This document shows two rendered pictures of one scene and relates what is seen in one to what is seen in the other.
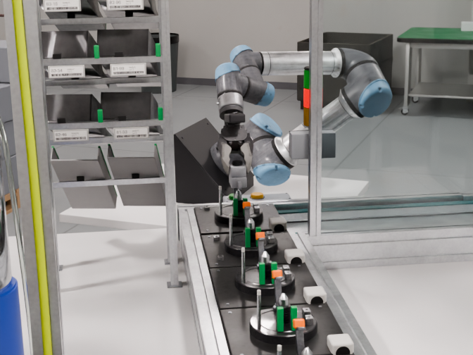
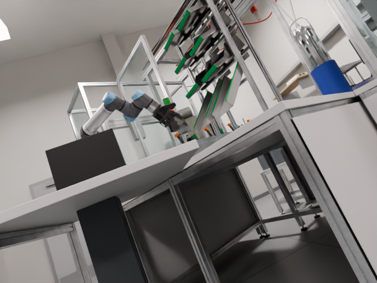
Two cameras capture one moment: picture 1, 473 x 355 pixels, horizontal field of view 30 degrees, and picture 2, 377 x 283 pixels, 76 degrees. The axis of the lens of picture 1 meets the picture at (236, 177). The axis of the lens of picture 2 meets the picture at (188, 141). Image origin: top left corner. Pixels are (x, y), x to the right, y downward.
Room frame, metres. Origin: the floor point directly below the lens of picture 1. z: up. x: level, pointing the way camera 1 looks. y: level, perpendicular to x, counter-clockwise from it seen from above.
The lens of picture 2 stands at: (3.26, 1.19, 0.71)
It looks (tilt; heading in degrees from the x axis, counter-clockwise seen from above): 12 degrees up; 235
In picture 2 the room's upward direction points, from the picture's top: 23 degrees counter-clockwise
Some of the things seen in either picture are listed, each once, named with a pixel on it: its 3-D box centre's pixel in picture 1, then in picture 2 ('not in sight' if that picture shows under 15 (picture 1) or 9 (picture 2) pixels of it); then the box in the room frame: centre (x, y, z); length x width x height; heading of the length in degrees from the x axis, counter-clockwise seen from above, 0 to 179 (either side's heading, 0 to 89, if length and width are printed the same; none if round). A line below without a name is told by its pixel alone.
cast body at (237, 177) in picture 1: (238, 174); (185, 127); (2.41, 0.00, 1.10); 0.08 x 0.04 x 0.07; 7
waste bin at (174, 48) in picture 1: (158, 63); not in sight; (9.93, 0.87, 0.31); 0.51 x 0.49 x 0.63; 159
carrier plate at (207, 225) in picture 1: (238, 220); not in sight; (2.42, 0.00, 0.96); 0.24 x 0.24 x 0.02; 7
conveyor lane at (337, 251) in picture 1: (341, 234); not in sight; (2.43, -0.31, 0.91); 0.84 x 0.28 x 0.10; 97
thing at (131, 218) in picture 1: (222, 200); (109, 196); (2.99, 0.05, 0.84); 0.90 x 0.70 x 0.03; 69
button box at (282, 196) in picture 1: (257, 206); not in sight; (2.64, -0.06, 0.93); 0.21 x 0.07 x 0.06; 97
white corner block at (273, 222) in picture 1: (277, 226); not in sight; (2.33, -0.11, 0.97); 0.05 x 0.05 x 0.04; 7
